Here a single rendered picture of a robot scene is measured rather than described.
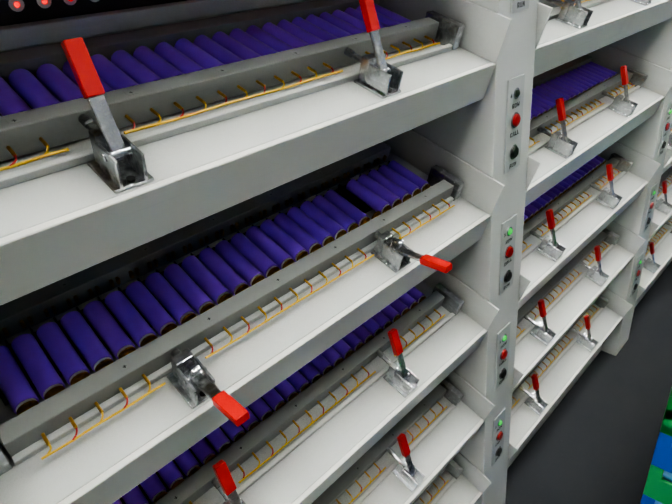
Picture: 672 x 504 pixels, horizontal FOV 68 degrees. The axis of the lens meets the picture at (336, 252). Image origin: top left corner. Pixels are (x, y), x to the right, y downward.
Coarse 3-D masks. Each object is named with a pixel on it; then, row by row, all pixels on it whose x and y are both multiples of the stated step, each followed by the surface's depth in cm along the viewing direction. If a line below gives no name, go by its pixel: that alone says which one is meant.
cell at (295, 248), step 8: (264, 224) 58; (272, 224) 57; (264, 232) 58; (272, 232) 57; (280, 232) 57; (280, 240) 56; (288, 240) 56; (288, 248) 56; (296, 248) 55; (304, 248) 56; (296, 256) 55
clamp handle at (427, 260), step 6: (402, 240) 57; (396, 246) 57; (402, 252) 56; (408, 252) 56; (414, 252) 56; (414, 258) 55; (420, 258) 55; (426, 258) 54; (432, 258) 54; (438, 258) 54; (426, 264) 54; (432, 264) 54; (438, 264) 53; (444, 264) 53; (450, 264) 53; (438, 270) 53; (444, 270) 53
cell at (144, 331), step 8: (112, 296) 47; (120, 296) 47; (112, 304) 47; (120, 304) 47; (128, 304) 47; (112, 312) 47; (120, 312) 46; (128, 312) 46; (136, 312) 46; (120, 320) 46; (128, 320) 46; (136, 320) 46; (144, 320) 46; (128, 328) 45; (136, 328) 45; (144, 328) 45; (136, 336) 45; (144, 336) 45
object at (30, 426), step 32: (448, 192) 68; (384, 224) 60; (320, 256) 54; (256, 288) 50; (288, 288) 52; (320, 288) 53; (192, 320) 46; (224, 320) 47; (160, 352) 43; (96, 384) 40; (128, 384) 42; (32, 416) 38; (64, 416) 39
